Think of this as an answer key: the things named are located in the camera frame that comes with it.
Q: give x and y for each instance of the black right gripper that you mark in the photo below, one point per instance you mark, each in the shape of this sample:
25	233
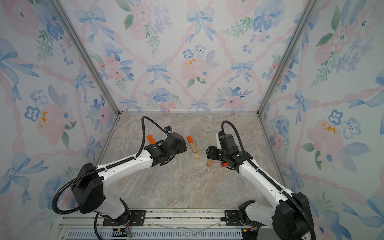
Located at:
212	152

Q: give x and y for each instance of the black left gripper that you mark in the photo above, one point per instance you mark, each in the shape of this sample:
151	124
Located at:
183	147

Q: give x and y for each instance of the small orange block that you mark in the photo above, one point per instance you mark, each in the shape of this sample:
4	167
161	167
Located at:
151	139

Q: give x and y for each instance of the orange rectangular block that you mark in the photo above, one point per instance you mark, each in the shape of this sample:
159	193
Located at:
190	140

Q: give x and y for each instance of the long natural wood block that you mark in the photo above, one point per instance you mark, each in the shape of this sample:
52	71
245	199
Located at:
194	148

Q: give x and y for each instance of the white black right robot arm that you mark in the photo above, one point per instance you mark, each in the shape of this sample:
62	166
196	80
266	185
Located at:
289	214

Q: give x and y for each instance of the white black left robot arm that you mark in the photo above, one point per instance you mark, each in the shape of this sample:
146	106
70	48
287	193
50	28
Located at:
89	191

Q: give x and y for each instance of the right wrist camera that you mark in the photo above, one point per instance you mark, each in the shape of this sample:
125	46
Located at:
219	146

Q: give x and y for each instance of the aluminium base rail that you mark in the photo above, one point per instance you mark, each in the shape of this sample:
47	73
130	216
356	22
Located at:
162	224

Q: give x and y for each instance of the aluminium corner post right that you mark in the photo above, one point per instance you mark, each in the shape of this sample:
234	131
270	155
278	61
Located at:
291	47

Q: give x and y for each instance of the aluminium corner post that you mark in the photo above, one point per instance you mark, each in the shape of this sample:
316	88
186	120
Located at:
58	9
291	47

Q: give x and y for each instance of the aluminium corner post left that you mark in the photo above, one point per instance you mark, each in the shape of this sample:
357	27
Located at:
58	9

